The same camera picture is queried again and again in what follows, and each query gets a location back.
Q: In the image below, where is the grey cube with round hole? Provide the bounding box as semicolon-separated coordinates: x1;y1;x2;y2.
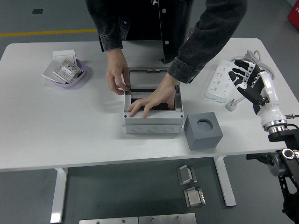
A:
183;111;223;151

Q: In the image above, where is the silver metal block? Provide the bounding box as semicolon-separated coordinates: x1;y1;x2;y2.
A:
177;164;198;186
184;186;206;208

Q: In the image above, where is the purple plastic tray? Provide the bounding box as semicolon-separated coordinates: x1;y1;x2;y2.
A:
45;58;87;88

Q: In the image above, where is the black table control panel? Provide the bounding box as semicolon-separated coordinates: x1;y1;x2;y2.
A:
246;153;269;161

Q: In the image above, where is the white printed socket panel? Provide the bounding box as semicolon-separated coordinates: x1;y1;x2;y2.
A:
52;58;84;84

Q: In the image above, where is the grey box with clear lid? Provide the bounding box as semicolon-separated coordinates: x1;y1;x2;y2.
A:
122;66;185;134

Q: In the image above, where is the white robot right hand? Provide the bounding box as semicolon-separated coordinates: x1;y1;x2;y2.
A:
228;59;288;127

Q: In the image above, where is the yellow floor tape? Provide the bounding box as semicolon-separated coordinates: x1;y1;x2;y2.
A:
0;28;98;37

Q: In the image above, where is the person's torso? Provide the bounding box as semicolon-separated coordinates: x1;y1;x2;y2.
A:
85;0;194;65

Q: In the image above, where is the grey metal plate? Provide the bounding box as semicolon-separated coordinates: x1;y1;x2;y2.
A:
138;212;197;224
78;217;139;224

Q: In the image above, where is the person's right hand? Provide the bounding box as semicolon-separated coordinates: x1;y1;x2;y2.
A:
106;48;131;95

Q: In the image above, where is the white table leg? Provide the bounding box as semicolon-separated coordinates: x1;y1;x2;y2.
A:
214;155;237;207
50;167;69;224

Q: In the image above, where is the white flat panel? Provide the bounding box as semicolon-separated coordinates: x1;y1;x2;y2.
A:
42;60;67;84

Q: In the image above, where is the white blank switch plate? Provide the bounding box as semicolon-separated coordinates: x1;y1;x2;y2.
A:
52;49;77;65

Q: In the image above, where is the person's left hand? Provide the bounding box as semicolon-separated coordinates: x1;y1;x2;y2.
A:
126;72;177;119

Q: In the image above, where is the red object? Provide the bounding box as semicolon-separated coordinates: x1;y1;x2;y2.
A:
287;6;299;24

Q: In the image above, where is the white power strip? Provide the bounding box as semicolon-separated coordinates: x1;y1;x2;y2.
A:
205;59;236;103

